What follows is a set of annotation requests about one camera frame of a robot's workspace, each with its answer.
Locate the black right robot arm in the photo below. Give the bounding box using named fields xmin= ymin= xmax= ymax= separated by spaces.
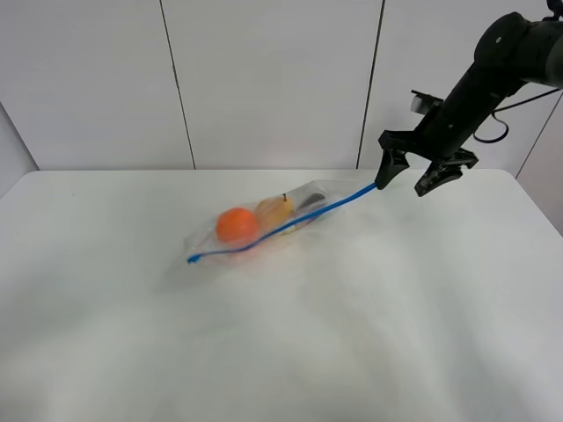
xmin=375 ymin=1 xmax=562 ymax=196

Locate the orange fruit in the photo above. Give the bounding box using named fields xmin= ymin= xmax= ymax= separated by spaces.
xmin=216 ymin=207 xmax=260 ymax=244

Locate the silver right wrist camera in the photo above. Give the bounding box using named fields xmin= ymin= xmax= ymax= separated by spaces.
xmin=411 ymin=90 xmax=443 ymax=115

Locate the clear zip bag blue zipper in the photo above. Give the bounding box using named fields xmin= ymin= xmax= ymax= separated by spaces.
xmin=164 ymin=179 xmax=377 ymax=280

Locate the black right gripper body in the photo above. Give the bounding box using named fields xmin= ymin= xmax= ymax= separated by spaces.
xmin=378 ymin=130 xmax=479 ymax=169

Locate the purple eggplant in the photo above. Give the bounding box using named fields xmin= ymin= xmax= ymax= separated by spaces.
xmin=281 ymin=193 xmax=327 ymax=236

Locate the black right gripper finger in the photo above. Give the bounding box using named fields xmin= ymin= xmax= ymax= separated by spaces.
xmin=414 ymin=162 xmax=463 ymax=197
xmin=375 ymin=149 xmax=409 ymax=190

